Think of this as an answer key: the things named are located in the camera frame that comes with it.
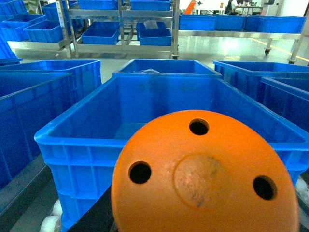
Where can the orange cylinder cap 4680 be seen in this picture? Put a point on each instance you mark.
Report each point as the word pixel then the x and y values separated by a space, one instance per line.
pixel 201 171

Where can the blue bin behind centre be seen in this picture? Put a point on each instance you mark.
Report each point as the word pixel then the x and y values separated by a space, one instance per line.
pixel 167 67

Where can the blue bin front centre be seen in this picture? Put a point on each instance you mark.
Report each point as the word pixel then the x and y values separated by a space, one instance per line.
pixel 81 145

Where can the blue bin right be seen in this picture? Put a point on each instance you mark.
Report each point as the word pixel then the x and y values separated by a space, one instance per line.
pixel 246 75

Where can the steel trolley rack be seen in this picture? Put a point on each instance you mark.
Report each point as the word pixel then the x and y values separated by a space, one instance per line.
pixel 120 26

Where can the blue bin left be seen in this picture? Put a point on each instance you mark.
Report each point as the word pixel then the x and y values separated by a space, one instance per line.
pixel 28 101

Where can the blue bin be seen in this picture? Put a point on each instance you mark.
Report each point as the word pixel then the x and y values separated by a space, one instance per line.
pixel 246 75
pixel 28 101
pixel 81 145
pixel 167 67

